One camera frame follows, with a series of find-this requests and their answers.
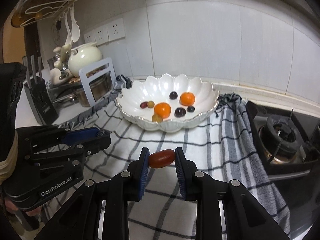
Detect red cherry tomato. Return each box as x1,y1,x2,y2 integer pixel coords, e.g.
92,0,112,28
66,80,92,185
140,101,149,109
149,150,175,169

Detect yellow green grape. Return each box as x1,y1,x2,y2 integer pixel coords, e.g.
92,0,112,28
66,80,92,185
151,113,163,123

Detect dark plum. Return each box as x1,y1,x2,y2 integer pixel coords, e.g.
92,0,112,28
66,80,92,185
169,91,178,100
174,107,186,118

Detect small blueberry top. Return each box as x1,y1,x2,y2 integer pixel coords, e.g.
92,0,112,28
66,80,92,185
187,106,195,113

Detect large orange mandarin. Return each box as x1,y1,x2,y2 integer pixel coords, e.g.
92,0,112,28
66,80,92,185
154,102,171,119

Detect checkered kitchen towel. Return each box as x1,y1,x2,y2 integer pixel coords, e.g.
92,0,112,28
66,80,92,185
39,74,292,240

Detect person left hand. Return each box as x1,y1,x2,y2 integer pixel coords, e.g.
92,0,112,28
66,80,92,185
3,197,42,217

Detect black knife block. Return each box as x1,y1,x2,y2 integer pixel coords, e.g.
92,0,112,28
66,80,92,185
22,55,60,126

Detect white rack stand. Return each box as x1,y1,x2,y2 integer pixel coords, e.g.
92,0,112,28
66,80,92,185
79,57,116,107

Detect steel pot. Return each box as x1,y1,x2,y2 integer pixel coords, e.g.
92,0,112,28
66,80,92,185
73,76,112,107

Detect brown longan in bowl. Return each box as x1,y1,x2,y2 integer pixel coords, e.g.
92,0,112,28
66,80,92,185
147,101,155,108

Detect white scalloped fruit bowl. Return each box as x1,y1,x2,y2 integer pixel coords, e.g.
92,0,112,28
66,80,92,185
116,74,220,133

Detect small orange in bowl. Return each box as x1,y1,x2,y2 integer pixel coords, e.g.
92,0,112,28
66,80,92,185
180,92,196,106

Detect cream ceramic pot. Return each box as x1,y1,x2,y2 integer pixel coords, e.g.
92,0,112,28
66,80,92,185
68,42,103,77

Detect white hanging ladle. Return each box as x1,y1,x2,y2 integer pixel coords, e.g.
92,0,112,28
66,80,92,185
60,10,72,62

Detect black gas stove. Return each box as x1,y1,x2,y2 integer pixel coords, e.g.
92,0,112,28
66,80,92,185
246,101,319,181

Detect white hanging spoon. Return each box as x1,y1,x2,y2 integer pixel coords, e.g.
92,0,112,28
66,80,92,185
71,7,80,43

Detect wall power sockets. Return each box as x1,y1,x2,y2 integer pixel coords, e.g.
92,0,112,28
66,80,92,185
84,18,125,46

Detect white wire wall rack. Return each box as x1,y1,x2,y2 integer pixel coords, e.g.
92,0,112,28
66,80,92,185
18,0,78,28

